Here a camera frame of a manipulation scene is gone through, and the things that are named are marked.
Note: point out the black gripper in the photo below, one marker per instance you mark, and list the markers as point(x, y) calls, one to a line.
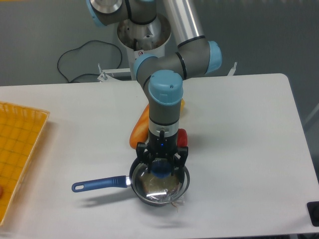
point(162, 147)

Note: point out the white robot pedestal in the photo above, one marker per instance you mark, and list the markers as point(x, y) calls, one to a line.
point(132, 49)

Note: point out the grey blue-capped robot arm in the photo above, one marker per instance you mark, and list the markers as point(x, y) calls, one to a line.
point(161, 77)

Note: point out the wrapped bread slice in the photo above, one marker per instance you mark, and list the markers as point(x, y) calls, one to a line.
point(160, 191)

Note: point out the yellow woven basket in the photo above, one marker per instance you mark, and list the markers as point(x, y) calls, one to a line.
point(20, 130)

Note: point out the yellow bell pepper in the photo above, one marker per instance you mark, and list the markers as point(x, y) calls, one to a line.
point(182, 105)

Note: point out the black corner device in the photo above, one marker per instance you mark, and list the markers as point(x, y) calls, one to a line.
point(313, 209)

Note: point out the glass lid with blue knob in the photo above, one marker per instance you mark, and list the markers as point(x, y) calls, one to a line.
point(161, 169)

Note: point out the orange baguette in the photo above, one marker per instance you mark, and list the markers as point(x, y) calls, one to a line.
point(140, 132)

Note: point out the red bell pepper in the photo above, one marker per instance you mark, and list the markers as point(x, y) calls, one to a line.
point(182, 138)

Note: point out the black saucepan with blue handle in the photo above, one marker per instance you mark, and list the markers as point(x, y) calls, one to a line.
point(122, 181)

